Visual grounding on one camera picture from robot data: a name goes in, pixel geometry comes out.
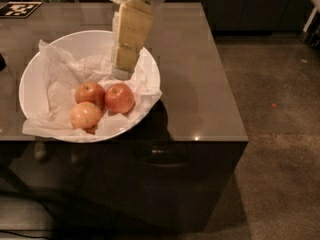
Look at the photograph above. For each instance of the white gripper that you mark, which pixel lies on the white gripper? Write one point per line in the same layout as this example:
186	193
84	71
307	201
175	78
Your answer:
132	22

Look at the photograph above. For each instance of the white bowl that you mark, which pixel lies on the white bowl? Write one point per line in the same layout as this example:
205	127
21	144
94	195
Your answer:
86	42

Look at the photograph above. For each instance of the pale red apple front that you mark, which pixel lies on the pale red apple front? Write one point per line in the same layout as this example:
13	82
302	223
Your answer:
85	115

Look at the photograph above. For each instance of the white crumpled paper liner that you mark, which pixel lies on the white crumpled paper liner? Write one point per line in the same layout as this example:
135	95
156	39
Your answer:
100	70

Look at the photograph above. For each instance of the black white fiducial marker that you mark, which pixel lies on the black white fiducial marker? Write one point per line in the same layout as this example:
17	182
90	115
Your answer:
18	9

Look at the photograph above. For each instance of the small black object left edge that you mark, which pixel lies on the small black object left edge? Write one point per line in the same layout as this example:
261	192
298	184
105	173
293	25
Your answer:
2	63

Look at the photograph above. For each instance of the dark glossy table cabinet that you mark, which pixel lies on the dark glossy table cabinet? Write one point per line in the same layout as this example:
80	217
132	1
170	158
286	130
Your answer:
167	173

